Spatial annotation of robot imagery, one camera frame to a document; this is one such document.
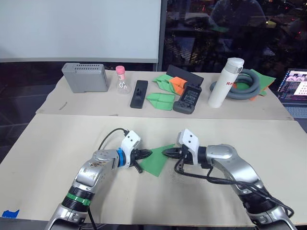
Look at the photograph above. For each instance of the green paper sheet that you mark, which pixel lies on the green paper sheet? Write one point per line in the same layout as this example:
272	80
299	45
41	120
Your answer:
154	161
266	80

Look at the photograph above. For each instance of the orange paper airplane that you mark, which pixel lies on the orange paper airplane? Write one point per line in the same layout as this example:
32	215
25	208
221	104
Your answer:
178	83

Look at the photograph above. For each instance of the black flat rectangular panel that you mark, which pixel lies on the black flat rectangular panel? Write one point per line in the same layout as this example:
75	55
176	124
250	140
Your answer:
184	75

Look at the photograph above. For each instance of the open laptop computer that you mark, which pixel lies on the open laptop computer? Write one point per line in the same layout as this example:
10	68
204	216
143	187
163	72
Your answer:
293	86

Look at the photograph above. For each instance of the blue tape piece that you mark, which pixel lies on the blue tape piece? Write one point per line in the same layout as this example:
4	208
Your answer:
10	213

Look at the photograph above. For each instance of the narrow beige table cover sheet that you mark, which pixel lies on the narrow beige table cover sheet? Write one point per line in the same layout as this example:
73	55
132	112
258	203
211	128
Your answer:
96	105

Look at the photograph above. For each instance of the wide beige table cover sheet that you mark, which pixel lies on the wide beige table cover sheet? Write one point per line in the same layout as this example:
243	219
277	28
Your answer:
72	148

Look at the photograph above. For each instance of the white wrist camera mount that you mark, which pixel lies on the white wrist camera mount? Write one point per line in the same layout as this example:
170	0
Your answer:
189	141
130	141

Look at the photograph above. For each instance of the large green paper airplane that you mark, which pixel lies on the large green paper airplane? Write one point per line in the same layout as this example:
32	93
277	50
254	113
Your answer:
160	100

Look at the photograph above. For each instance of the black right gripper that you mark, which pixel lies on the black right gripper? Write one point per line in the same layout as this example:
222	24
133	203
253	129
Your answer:
183	154

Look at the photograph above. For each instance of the black rectangular device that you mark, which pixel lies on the black rectangular device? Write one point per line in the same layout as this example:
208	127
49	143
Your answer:
139	94

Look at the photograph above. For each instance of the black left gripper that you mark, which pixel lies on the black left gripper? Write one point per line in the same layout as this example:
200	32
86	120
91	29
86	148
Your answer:
135	156

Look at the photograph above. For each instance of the gray window frame post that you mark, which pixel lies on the gray window frame post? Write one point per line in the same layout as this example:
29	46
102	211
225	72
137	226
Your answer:
162	36

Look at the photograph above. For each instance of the gray vented plastic box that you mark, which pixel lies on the gray vented plastic box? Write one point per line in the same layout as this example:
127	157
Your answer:
86	77

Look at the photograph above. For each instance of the flat green paper sheet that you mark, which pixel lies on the flat green paper sheet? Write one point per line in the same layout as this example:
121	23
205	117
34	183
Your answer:
266	80

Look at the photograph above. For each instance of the white insulated bottle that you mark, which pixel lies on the white insulated bottle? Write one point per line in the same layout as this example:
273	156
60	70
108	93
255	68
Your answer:
223	83

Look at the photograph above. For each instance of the white projection board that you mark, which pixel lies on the white projection board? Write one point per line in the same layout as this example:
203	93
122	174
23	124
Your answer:
79	28

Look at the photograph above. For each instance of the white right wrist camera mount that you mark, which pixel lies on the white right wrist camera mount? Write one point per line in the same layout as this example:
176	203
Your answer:
189	141

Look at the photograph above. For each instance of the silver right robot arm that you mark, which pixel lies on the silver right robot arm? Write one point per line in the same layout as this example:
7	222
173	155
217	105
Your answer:
235	165

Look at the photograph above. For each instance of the dark gray handheld controller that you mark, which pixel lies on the dark gray handheld controller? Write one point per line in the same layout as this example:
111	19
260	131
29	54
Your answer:
188	99

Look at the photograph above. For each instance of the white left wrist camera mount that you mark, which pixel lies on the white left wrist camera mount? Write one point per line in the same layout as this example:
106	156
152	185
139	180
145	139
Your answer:
130	141

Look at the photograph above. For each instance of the clear flask with pink cap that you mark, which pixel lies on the clear flask with pink cap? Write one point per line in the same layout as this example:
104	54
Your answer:
122	86

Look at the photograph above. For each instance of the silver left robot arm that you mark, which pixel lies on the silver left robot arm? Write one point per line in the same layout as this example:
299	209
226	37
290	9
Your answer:
91	175

